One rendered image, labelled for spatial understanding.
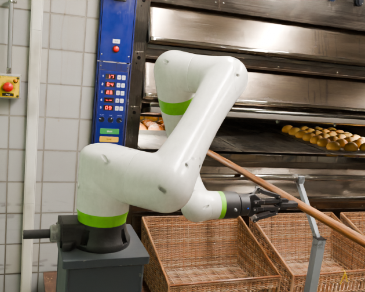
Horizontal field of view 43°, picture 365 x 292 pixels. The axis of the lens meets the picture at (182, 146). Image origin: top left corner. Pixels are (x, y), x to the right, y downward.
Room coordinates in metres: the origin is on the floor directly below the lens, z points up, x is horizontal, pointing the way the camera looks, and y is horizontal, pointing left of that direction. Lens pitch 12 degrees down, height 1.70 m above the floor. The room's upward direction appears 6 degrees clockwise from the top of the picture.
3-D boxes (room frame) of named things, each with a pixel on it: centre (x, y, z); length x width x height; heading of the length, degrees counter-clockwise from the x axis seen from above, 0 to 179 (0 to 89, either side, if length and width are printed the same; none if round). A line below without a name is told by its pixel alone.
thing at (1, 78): (1.99, 0.77, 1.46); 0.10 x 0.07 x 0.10; 110
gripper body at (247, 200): (1.53, -0.25, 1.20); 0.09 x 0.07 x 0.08; 111
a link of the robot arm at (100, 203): (1.10, 0.17, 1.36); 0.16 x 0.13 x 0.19; 67
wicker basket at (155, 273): (2.09, -0.17, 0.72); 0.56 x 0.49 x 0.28; 111
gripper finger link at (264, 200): (1.55, -0.31, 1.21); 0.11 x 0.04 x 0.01; 111
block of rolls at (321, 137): (3.16, -1.02, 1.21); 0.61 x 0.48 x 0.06; 20
